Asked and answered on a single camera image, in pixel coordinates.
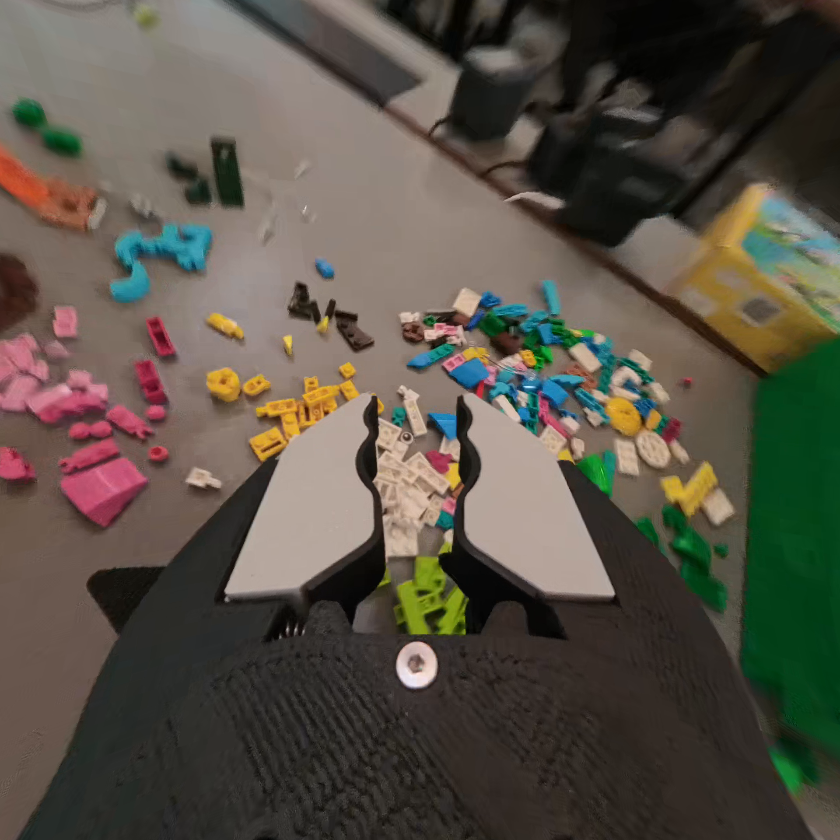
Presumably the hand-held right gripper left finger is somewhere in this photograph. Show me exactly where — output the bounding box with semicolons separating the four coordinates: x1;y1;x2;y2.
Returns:
223;392;387;614

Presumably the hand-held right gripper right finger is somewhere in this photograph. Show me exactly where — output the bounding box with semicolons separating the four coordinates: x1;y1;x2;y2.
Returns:
438;392;618;614

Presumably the pile of mixed toy bricks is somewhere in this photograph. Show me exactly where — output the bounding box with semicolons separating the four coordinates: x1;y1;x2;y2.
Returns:
398;279;691;473

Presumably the yellow long brick plate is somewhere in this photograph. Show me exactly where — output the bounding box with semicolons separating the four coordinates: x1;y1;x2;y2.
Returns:
661;461;718;517

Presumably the pile of yellow toy bricks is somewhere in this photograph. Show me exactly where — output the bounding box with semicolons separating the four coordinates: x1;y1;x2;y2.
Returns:
243;362;362;462

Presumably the pile of lime toy bricks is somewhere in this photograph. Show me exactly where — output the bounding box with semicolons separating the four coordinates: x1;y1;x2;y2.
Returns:
377;554;468;636

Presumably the pile of green toy bricks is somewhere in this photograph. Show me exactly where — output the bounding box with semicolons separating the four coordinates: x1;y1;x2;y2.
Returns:
576;451;731;614

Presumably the pile of magenta toy bricks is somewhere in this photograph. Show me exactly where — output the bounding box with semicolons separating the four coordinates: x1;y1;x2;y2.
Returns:
0;316;178;483

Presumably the large pink slope brick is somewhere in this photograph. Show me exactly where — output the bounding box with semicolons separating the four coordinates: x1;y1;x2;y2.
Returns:
59;457;148;528

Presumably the green storage bin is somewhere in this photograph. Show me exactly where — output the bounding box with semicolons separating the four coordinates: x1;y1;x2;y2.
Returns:
740;338;840;795

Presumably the pile of pink toy bricks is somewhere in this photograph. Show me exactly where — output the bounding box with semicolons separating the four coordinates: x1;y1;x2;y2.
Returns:
0;305;109;424

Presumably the pile of azure toy bricks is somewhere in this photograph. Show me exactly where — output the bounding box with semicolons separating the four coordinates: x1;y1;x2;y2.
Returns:
109;223;213;304

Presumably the yellow cardboard box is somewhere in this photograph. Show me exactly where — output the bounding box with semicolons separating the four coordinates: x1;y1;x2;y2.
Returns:
666;182;840;374

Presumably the pile of dark green bricks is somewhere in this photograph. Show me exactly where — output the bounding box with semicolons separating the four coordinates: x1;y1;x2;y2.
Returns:
164;136;245;209

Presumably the pile of brown toy bricks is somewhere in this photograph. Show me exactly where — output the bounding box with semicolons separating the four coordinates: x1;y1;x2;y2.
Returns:
0;254;40;332

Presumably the pile of orange toy bricks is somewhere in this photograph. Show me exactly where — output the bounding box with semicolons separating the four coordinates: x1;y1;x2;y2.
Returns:
0;146;106;231

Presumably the black charger cube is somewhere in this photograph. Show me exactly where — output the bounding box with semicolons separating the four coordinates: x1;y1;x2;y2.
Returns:
451;46;542;142

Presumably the black desk mat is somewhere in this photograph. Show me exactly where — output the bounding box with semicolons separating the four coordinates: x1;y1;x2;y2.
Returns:
223;0;424;106

